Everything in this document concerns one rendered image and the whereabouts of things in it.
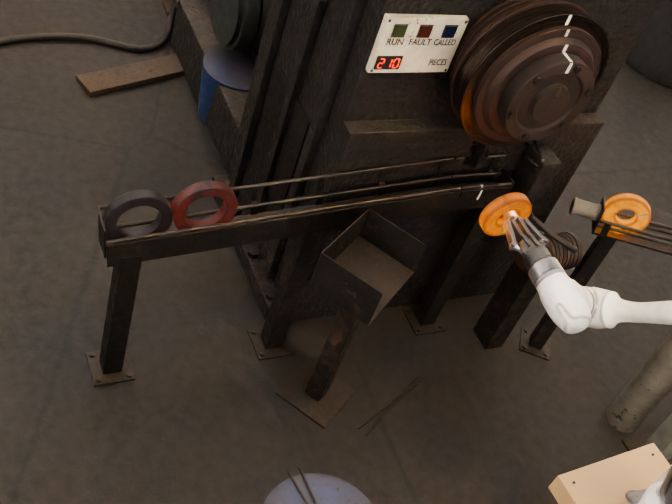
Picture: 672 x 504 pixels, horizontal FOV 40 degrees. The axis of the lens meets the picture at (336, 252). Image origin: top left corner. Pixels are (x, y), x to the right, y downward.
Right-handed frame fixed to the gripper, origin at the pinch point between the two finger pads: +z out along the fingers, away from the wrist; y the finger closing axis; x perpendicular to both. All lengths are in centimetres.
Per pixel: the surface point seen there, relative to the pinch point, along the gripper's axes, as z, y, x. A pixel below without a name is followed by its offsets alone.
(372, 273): 1.3, -35.3, -24.2
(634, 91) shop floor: 150, 218, -93
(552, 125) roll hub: 15.7, 15.7, 17.7
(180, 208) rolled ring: 25, -88, -16
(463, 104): 24.1, -11.9, 19.4
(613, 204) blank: 7, 52, -11
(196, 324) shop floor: 33, -68, -86
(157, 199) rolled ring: 25, -95, -12
